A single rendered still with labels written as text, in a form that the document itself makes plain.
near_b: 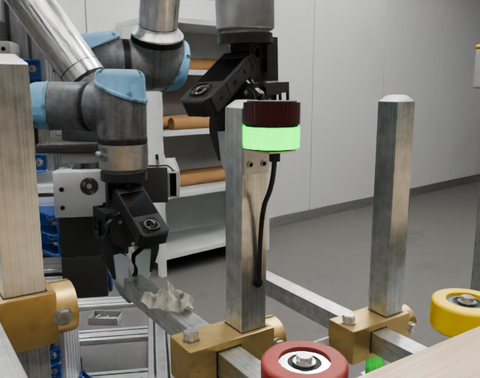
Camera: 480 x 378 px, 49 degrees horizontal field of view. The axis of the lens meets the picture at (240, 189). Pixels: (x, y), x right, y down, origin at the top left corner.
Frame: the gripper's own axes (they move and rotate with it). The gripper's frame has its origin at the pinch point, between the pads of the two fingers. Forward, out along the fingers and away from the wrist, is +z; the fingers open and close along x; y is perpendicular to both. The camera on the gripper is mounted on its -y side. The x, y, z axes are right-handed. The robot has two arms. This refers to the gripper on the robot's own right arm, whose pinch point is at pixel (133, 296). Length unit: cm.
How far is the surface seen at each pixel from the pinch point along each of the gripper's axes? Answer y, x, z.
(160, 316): -13.8, 1.6, -2.5
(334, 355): -42.6, -2.6, -8.9
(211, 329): -25.1, 0.3, -5.0
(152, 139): 214, -101, 1
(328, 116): 273, -296, -4
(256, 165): -27.9, -3.9, -24.7
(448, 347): -46.8, -14.0, -8.4
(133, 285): -4.2, 1.4, -3.6
